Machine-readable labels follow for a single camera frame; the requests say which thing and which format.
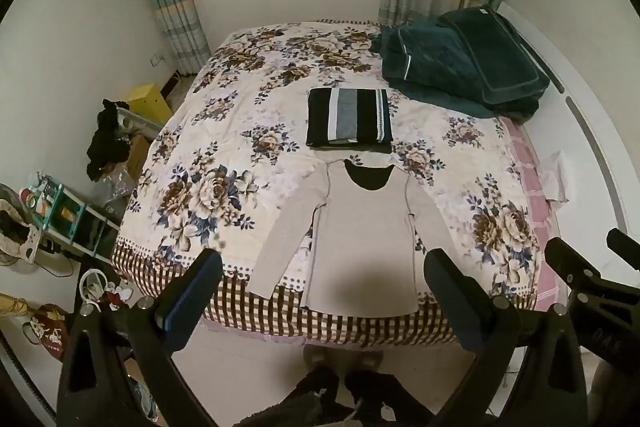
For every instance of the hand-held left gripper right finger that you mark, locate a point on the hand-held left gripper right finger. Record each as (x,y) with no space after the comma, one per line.
(450,302)

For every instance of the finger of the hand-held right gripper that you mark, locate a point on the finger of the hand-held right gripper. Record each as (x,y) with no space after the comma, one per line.
(622,243)
(570,259)

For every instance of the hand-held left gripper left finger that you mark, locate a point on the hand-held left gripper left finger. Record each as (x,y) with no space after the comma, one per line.
(187,307)

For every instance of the beige long-sleeve shirt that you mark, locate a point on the beige long-sleeve shirt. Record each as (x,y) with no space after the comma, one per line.
(360,247)

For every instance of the black hanging clothes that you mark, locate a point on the black hanging clothes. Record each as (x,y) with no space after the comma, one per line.
(107,142)

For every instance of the pink checked bed sheet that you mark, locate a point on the pink checked bed sheet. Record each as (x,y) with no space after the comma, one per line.
(537,207)

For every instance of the white crumpled cloth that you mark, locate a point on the white crumpled cloth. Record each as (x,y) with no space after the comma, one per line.
(556,177)

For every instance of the person's right leg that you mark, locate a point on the person's right leg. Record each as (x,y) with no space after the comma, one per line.
(385,397)

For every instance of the person's leg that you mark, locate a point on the person's leg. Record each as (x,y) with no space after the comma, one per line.
(385,397)
(300,402)

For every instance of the white headboard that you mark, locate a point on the white headboard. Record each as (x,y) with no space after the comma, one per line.
(590,132)

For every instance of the clear plastic bag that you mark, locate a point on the clear plastic bag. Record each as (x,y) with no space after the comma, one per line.
(112,194)

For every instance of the red printed bag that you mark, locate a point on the red printed bag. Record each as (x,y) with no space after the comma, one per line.
(47,332)

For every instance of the teal storage shelf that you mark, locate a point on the teal storage shelf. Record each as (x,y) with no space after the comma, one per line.
(75,217)

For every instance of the person's left leg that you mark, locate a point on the person's left leg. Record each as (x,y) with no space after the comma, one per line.
(300,402)

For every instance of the cardboard box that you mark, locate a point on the cardboard box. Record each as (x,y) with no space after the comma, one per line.
(137,157)

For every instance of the floral bed blanket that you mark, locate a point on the floral bed blanket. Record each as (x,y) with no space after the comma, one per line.
(240,132)

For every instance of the round electric fan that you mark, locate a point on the round electric fan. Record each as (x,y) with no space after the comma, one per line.
(17,232)

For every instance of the grey metal rack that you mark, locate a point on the grey metal rack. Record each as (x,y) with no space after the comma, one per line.
(142,124)

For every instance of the black grey striped folded sweater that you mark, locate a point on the black grey striped folded sweater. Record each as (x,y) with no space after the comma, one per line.
(370,117)

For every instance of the yellow box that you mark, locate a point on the yellow box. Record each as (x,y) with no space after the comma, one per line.
(147,104)

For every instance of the dark green pillow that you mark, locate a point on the dark green pillow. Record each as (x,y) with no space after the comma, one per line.
(500,52)

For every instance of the dark green quilt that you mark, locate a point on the dark green quilt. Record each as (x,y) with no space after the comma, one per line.
(425,57)

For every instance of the white wall socket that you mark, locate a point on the white wall socket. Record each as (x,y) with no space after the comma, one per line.
(159,60)

